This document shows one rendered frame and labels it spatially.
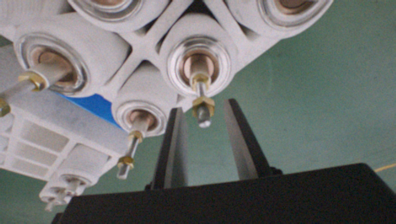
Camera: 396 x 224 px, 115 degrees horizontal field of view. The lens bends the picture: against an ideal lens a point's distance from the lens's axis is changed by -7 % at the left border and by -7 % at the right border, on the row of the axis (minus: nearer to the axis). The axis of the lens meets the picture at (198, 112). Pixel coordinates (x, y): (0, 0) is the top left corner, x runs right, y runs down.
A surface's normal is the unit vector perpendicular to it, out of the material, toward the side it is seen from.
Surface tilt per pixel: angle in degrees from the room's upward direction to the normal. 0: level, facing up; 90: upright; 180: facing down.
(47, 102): 90
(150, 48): 0
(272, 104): 0
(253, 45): 0
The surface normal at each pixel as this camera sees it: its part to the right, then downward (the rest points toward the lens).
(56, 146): 0.74, -0.52
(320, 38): 0.04, 0.65
